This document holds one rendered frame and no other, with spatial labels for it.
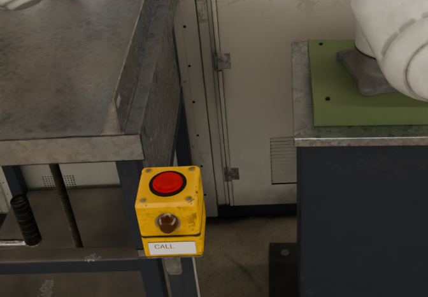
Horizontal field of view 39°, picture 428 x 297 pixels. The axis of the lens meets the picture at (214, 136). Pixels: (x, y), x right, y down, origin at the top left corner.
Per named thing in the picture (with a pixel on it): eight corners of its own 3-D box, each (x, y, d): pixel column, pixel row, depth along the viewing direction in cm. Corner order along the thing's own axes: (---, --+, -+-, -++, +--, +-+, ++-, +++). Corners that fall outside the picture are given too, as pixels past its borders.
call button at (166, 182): (182, 199, 79) (181, 190, 78) (151, 200, 79) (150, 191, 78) (185, 179, 82) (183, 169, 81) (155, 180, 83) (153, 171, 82)
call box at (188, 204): (203, 258, 83) (195, 202, 77) (145, 260, 83) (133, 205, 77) (206, 217, 89) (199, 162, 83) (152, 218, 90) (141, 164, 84)
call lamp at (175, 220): (181, 238, 79) (178, 219, 77) (155, 239, 79) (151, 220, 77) (182, 231, 80) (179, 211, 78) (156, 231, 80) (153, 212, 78)
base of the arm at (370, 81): (411, 41, 133) (415, 17, 130) (456, 89, 114) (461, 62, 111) (329, 48, 131) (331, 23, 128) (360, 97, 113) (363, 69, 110)
